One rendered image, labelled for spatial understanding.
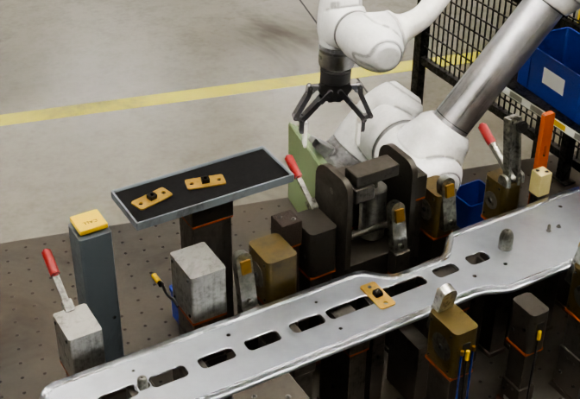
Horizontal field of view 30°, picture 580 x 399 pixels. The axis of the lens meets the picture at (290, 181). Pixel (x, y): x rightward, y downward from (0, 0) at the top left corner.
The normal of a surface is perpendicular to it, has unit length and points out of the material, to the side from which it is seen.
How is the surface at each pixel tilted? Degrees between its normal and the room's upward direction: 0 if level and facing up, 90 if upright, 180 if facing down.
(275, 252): 0
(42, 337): 0
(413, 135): 50
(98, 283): 90
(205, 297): 90
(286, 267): 90
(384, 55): 90
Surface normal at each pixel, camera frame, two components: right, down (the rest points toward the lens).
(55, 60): 0.00, -0.83
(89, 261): 0.50, 0.48
